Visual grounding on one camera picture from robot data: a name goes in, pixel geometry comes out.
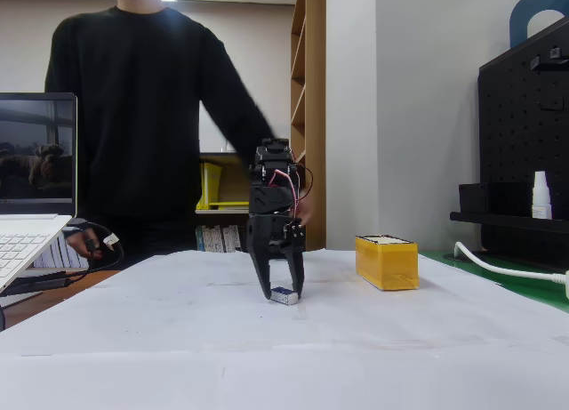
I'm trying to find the white laptop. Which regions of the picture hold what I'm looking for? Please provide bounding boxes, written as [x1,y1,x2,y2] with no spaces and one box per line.
[0,92,78,295]

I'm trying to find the low bookshelf with books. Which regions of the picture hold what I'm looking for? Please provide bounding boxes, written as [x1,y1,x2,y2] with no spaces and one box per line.
[31,150,252,269]

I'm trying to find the small white bottle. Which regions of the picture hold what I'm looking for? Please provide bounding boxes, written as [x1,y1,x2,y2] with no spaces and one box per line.
[531,170,554,221]

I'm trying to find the person's right hand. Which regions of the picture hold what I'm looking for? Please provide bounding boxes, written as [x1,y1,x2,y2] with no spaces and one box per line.
[63,225,98,261]

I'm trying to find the person in black sweater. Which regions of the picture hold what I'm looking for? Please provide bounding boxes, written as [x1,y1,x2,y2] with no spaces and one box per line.
[43,0,285,271]

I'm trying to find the green desk mat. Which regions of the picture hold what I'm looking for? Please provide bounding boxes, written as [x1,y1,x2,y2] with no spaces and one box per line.
[417,249,569,316]

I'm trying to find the red servo wire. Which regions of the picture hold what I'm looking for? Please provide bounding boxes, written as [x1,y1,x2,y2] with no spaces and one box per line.
[271,162,314,219]

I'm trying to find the blue arch shape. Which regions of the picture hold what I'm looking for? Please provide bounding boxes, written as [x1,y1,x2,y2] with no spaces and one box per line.
[509,0,569,49]

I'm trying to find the person's left hand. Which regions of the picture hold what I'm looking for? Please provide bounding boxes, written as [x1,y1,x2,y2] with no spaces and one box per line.
[294,195,316,228]

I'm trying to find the small black box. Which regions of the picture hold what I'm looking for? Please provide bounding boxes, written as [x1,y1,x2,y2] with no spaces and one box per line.
[458,182,488,215]

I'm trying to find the black pegboard organizer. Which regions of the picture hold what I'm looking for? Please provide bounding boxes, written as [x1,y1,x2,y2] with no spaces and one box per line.
[449,16,569,271]

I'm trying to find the small blue white block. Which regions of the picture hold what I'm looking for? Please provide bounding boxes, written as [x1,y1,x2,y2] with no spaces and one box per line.
[268,285,301,306]

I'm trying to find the black laptop cable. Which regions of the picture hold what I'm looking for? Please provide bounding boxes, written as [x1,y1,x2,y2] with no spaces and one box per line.
[0,220,126,298]

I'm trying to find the yellow rectangular box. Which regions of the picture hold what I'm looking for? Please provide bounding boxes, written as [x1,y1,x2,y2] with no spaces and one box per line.
[354,233,420,293]

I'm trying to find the white paper table cover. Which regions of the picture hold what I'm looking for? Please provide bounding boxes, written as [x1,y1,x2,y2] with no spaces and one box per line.
[0,248,569,410]

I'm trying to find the white power cable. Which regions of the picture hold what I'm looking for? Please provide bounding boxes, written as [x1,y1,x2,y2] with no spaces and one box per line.
[453,241,569,284]

